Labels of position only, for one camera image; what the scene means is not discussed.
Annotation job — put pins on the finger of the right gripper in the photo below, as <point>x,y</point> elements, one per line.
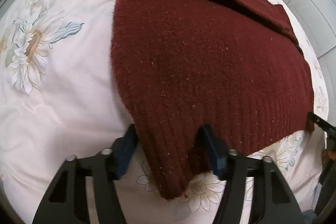
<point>325,207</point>

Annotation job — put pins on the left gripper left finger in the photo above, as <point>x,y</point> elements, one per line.
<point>66,200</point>

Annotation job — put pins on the dark red knitted sweater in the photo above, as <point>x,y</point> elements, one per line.
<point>235,65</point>

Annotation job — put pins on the pink floral bed cover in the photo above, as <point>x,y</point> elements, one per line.
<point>58,99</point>

